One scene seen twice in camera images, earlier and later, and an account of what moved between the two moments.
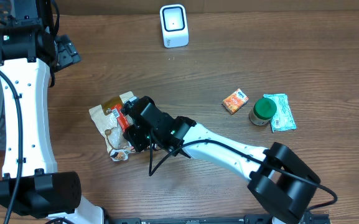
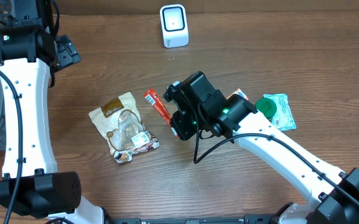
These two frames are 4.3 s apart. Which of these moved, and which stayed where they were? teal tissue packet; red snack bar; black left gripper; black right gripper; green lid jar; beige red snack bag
Moved: black right gripper; red snack bar
Stayed: green lid jar; teal tissue packet; beige red snack bag; black left gripper
